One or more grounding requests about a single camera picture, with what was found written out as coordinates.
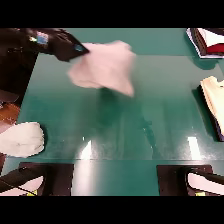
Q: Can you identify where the white folded garment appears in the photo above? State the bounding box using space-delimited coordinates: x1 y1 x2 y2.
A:
197 27 224 48

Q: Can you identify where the pale lavender garment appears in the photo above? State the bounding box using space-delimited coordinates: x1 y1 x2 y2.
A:
185 27 224 60

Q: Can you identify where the cream garment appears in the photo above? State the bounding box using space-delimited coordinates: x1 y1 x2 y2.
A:
199 75 224 135

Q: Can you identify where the black mounting plate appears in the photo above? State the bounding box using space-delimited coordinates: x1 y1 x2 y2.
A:
18 162 75 196
156 164 214 196

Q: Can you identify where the red garment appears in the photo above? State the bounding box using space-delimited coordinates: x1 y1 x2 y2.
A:
206 43 224 55

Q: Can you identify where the dark brown garment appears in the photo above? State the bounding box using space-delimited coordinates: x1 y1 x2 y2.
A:
189 27 224 57

